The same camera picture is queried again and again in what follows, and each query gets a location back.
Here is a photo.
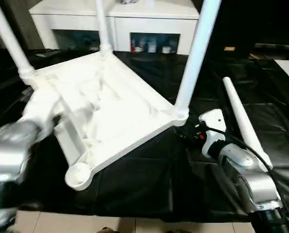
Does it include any white plastic table top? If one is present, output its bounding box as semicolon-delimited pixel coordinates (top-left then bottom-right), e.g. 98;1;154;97
20;50;190;192

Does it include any black plastic mat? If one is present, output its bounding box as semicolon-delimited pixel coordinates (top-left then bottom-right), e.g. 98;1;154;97
0;47;289;223

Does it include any white cabinet with glass doors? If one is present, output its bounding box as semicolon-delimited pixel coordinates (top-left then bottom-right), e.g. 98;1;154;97
29;0;200;54

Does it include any red and white cup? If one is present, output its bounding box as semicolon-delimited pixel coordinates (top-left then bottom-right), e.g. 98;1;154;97
131;38;143;53

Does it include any black right camera cable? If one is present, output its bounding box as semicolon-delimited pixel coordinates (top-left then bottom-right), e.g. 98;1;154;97
194;122;289;233

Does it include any grey curtain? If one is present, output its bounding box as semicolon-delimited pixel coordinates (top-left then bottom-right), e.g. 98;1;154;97
0;0;45;50

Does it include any white plastic table leg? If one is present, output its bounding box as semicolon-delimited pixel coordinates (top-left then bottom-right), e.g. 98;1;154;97
0;0;35;84
174;0;222;122
222;76;273;173
95;0;114;55

